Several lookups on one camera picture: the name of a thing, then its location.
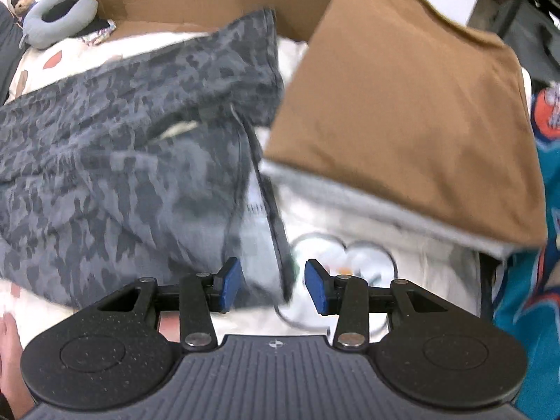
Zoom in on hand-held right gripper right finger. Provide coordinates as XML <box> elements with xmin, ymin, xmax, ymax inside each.
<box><xmin>305</xmin><ymin>259</ymin><xmax>460</xmax><ymax>351</ymax></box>

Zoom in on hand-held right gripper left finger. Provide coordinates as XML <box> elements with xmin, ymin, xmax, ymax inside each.
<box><xmin>96</xmin><ymin>257</ymin><xmax>242</xmax><ymax>353</ymax></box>

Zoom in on grey camouflage pants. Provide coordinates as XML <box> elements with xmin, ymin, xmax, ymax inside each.
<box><xmin>0</xmin><ymin>8</ymin><xmax>298</xmax><ymax>309</ymax></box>

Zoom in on white folded garment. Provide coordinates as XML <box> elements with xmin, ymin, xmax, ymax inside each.
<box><xmin>258</xmin><ymin>162</ymin><xmax>526</xmax><ymax>259</ymax></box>

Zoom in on cream bear printed blanket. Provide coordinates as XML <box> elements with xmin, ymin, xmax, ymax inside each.
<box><xmin>0</xmin><ymin>30</ymin><xmax>482</xmax><ymax>346</ymax></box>

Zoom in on black folded garment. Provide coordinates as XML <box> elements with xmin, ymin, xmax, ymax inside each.
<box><xmin>479</xmin><ymin>249</ymin><xmax>508</xmax><ymax>320</ymax></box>

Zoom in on brown folded shirt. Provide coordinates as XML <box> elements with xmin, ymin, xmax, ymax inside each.
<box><xmin>262</xmin><ymin>0</ymin><xmax>547</xmax><ymax>250</ymax></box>

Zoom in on teal printed cloth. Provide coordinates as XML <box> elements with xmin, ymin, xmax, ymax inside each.
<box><xmin>494</xmin><ymin>83</ymin><xmax>560</xmax><ymax>420</ymax></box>

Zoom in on colourful patterned cloth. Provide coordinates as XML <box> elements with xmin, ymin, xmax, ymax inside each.
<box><xmin>81</xmin><ymin>20</ymin><xmax>117</xmax><ymax>47</ymax></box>

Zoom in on grey neck pillow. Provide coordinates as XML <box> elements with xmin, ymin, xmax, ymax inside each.
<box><xmin>20</xmin><ymin>0</ymin><xmax>99</xmax><ymax>50</ymax></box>

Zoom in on dark grey bedding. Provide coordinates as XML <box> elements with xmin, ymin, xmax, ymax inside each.
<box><xmin>0</xmin><ymin>2</ymin><xmax>27</xmax><ymax>106</ymax></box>

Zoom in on black cloth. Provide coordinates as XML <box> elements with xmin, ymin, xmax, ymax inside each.
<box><xmin>41</xmin><ymin>0</ymin><xmax>84</xmax><ymax>22</ymax></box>

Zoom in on small doll with sunglasses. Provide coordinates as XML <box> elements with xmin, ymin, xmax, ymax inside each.
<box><xmin>6</xmin><ymin>0</ymin><xmax>36</xmax><ymax>20</ymax></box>

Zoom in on dark metal frame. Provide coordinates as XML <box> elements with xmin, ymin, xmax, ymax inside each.
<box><xmin>470</xmin><ymin>0</ymin><xmax>560</xmax><ymax>79</ymax></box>

